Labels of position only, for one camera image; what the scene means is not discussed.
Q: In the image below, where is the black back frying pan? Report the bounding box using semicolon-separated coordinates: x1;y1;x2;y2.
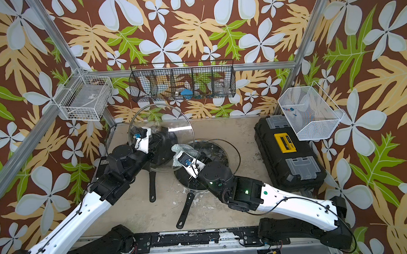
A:
132;126;178;203

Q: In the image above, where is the black frying pan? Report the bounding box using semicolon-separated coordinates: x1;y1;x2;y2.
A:
132;126;178;203
174;139;229;229

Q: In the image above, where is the light green fluffy cloth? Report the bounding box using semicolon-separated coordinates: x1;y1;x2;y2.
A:
171;144;199;157

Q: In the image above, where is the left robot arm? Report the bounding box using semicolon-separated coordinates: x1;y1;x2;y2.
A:
14;127;178;254

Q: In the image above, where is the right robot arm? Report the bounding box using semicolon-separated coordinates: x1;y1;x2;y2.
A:
180;156;356;253

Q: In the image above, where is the black front frying pan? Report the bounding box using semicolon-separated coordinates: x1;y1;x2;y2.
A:
174;139;229;229

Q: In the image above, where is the blue object in basket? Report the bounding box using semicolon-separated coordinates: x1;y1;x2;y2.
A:
180;89;194;99

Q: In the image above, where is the black power adapter brick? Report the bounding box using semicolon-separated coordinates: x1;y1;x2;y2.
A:
95;156;109;175

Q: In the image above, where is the black yellow tool case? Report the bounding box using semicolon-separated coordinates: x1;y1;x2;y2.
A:
254;115;327;192

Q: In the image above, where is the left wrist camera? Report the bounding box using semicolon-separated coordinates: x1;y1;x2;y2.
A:
133;127;152;154

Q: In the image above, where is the black wire basket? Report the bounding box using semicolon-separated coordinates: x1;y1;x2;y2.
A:
128;59;236;102

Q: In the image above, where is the white wire basket left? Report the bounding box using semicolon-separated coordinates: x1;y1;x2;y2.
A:
53;69;113;121

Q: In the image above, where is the white wire basket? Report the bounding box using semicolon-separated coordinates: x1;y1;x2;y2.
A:
53;69;113;121
278;82;345;141

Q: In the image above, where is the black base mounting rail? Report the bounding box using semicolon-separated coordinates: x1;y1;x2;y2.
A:
102;224;285;254

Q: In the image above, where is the white wire basket right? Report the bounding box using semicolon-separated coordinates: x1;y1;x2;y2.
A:
278;82;345;141

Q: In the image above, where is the aluminium frame post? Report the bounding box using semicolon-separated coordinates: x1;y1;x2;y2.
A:
24;0;117;135

